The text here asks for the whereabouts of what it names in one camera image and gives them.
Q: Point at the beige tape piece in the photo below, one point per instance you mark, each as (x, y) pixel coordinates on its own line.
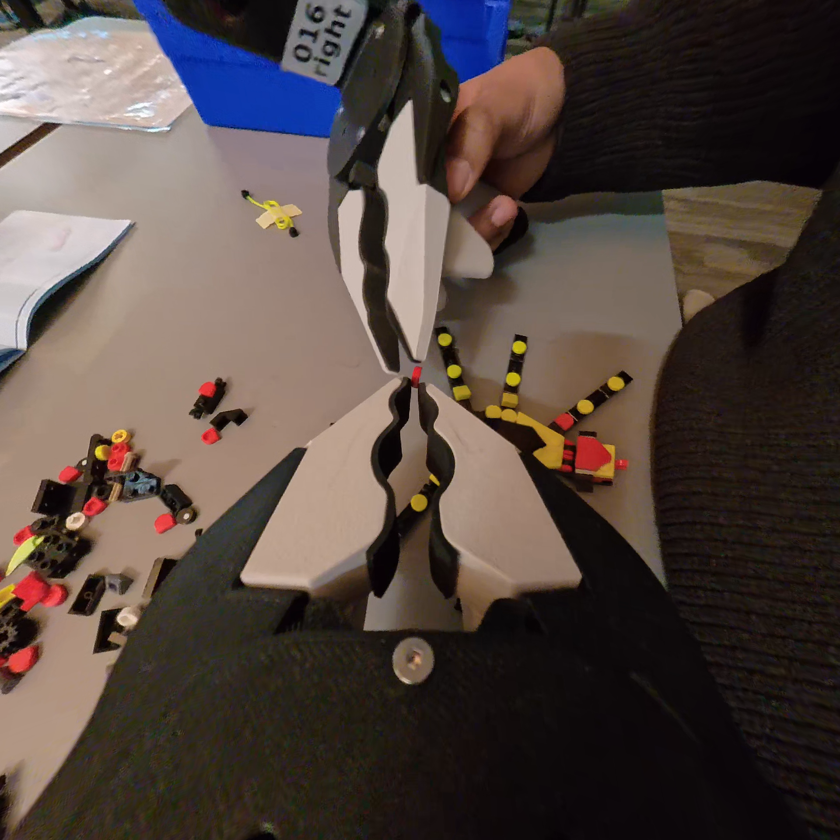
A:
(293, 211)

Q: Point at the pile of loose lego pieces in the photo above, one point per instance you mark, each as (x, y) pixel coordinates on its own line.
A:
(49, 551)

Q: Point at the lego instruction booklet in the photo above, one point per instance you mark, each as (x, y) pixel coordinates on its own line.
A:
(52, 262)

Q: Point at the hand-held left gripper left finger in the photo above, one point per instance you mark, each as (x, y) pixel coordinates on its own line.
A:
(315, 518)

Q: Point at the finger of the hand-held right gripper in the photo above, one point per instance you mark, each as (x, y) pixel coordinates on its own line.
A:
(351, 249)
(417, 262)

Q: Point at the black yellow lego spider model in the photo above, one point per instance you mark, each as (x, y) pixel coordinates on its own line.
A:
(548, 446)

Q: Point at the blue plastic bin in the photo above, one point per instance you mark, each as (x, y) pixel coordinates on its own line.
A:
(249, 98)

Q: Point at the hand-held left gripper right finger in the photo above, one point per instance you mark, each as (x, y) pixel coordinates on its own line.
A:
(499, 518)

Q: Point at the clear plastic bag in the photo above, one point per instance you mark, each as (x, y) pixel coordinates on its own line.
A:
(85, 72)

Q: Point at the person's right hand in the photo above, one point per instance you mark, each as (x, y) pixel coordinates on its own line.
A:
(505, 124)

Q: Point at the black lego bracket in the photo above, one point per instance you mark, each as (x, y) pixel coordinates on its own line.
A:
(233, 417)

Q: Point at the beige rounded object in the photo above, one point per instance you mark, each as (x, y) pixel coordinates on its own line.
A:
(697, 303)

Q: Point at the black red lego clip assembly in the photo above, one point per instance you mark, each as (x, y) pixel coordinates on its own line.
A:
(207, 397)

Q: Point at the person's right forearm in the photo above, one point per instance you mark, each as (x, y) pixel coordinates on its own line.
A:
(689, 98)

